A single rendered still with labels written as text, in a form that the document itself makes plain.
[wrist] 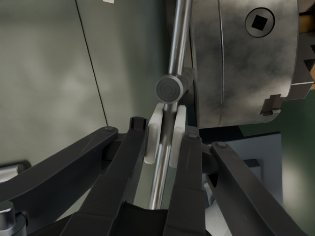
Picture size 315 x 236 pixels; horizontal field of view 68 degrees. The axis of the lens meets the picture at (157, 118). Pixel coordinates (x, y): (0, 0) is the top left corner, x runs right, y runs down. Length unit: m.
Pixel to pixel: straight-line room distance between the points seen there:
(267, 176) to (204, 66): 0.80
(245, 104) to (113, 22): 0.21
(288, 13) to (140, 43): 0.18
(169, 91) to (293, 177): 2.00
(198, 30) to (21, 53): 0.22
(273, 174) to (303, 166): 1.06
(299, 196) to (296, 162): 0.35
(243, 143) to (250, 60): 0.65
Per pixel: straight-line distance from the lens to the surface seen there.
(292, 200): 2.29
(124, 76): 0.30
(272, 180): 1.08
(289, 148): 1.98
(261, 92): 0.35
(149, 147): 0.16
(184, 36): 0.19
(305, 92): 0.41
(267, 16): 0.33
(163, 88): 0.17
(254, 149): 0.97
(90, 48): 0.30
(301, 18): 0.48
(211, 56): 0.31
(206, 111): 0.35
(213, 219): 0.85
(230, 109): 0.36
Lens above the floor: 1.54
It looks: 66 degrees down
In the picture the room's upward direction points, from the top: 169 degrees counter-clockwise
